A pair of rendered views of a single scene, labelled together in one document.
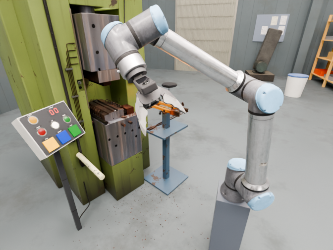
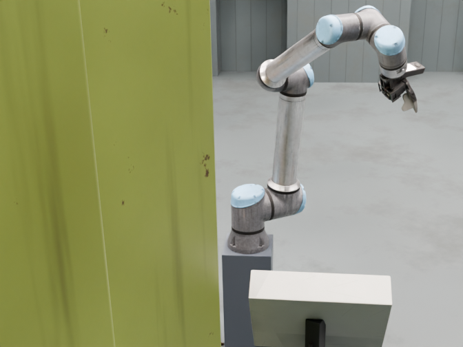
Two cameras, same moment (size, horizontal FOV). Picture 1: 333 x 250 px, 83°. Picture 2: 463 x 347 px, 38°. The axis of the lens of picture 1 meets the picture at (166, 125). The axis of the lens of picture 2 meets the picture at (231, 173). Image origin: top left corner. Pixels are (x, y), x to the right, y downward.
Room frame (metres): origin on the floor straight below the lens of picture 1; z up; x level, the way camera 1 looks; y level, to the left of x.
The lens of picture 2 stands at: (1.65, 2.14, 2.04)
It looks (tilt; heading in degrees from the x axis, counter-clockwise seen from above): 22 degrees down; 258
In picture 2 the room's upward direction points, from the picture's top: 1 degrees counter-clockwise
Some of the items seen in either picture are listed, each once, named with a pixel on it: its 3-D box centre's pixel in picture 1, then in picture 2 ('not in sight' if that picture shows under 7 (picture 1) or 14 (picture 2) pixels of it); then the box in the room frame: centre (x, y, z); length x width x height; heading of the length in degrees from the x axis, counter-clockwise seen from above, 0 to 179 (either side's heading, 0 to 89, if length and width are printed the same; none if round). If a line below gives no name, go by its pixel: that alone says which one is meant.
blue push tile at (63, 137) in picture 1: (63, 137); not in sight; (1.11, 0.70, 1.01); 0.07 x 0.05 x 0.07; 160
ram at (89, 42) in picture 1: (97, 42); not in sight; (1.78, 0.60, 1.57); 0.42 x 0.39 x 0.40; 45
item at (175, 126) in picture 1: (166, 127); not in sight; (1.83, 0.00, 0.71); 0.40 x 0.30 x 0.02; 139
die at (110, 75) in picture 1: (97, 72); not in sight; (1.75, 0.63, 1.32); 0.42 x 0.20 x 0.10; 45
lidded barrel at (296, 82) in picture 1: (295, 85); not in sight; (5.32, -3.68, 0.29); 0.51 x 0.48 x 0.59; 71
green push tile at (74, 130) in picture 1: (74, 130); not in sight; (1.20, 0.66, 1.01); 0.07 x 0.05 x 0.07; 160
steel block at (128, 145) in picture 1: (111, 130); not in sight; (1.80, 0.60, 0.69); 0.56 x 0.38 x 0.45; 45
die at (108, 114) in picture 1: (103, 109); not in sight; (1.75, 0.63, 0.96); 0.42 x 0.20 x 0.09; 45
